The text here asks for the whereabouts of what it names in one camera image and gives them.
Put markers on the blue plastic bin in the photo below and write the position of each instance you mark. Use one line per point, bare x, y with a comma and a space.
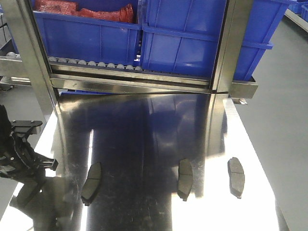
89, 39
181, 36

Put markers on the left blue plastic bin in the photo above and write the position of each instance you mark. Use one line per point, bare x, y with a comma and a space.
89, 39

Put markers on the roller conveyor track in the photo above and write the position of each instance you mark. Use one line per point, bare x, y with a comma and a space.
93, 63

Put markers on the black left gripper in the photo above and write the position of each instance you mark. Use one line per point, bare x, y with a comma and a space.
18, 161

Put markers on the brake pad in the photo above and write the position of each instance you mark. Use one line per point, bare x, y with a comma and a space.
185, 179
236, 177
92, 184

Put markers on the right blue plastic bin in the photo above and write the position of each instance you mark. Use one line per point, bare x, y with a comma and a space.
181, 36

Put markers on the red mesh bags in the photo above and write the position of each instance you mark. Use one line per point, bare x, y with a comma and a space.
66, 7

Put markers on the stainless steel rack frame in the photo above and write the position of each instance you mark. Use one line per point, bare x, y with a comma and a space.
46, 78

